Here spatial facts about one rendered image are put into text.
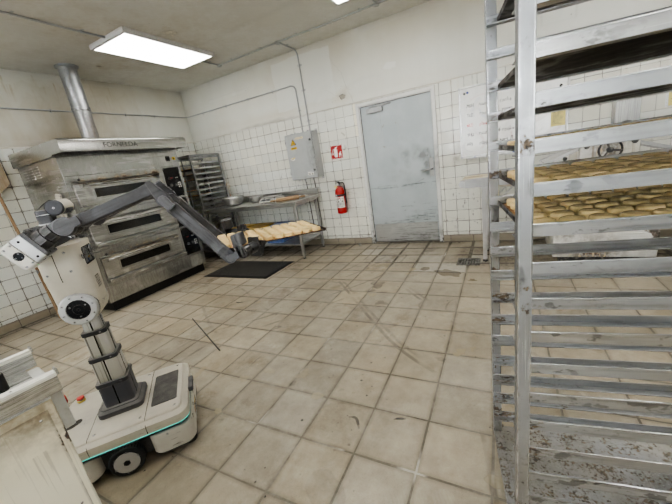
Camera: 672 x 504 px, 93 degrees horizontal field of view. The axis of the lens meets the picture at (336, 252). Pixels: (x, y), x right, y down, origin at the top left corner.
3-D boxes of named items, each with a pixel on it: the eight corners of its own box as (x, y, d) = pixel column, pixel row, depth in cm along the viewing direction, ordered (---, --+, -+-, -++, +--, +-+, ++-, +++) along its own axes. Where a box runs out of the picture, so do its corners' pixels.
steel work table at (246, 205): (216, 259, 572) (202, 205, 545) (244, 247, 632) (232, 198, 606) (305, 259, 484) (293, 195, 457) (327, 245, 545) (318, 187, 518)
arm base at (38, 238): (55, 252, 138) (28, 231, 133) (71, 239, 139) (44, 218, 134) (47, 256, 130) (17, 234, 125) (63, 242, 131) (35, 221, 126)
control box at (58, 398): (63, 430, 97) (45, 393, 93) (42, 405, 111) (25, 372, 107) (77, 422, 100) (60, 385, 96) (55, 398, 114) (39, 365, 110)
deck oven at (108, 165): (122, 315, 378) (55, 137, 323) (71, 307, 434) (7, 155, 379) (220, 268, 510) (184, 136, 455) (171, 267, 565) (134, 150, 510)
